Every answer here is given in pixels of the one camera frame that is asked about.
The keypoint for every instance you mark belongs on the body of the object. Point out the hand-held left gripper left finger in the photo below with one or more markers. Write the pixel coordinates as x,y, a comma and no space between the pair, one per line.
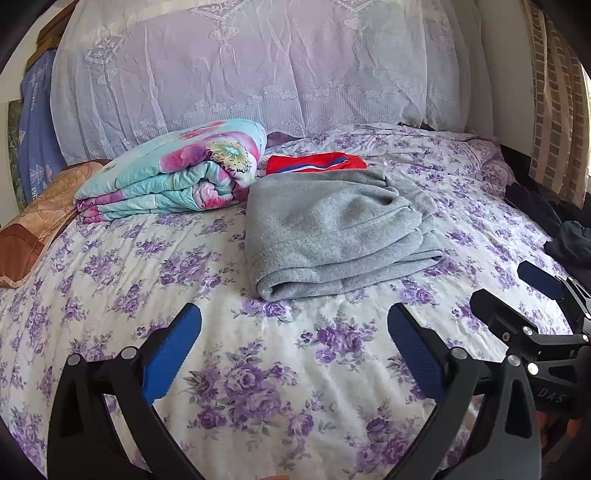
173,350

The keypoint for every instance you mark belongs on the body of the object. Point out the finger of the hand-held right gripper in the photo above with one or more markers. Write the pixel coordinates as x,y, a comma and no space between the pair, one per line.
494,314
540,279

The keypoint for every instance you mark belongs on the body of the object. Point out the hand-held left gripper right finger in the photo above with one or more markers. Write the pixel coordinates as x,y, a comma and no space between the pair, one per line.
415,353

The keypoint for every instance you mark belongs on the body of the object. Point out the grey pants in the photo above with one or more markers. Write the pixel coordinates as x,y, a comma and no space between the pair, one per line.
332,230

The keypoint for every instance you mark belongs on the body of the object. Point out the person's right hand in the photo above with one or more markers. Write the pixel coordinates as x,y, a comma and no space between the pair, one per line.
551,427

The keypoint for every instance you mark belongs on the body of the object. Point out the black garment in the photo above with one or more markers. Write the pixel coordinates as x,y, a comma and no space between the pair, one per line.
531,203

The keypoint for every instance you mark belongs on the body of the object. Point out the purple floral bed sheet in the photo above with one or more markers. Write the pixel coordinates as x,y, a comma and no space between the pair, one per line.
184,258

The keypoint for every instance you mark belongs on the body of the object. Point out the beige striped curtain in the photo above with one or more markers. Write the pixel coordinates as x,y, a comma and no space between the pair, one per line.
554,115

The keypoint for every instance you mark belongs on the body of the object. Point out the folded colourful floral quilt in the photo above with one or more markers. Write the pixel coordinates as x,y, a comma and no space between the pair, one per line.
161,180

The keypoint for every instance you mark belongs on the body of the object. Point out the brown patterned pillow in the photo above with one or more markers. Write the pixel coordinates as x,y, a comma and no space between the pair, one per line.
41,217

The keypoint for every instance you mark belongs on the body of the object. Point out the folded red shorts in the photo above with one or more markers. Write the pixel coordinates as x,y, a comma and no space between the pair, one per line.
314,162

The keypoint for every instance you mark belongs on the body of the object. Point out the purple cloth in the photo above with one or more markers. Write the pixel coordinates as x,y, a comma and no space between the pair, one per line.
281,140

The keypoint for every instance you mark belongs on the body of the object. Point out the blue printed cloth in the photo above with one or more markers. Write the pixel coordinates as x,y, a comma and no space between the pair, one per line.
39,129

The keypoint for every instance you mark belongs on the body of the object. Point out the white lace headboard cover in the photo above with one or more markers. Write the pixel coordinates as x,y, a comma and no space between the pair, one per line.
231,69

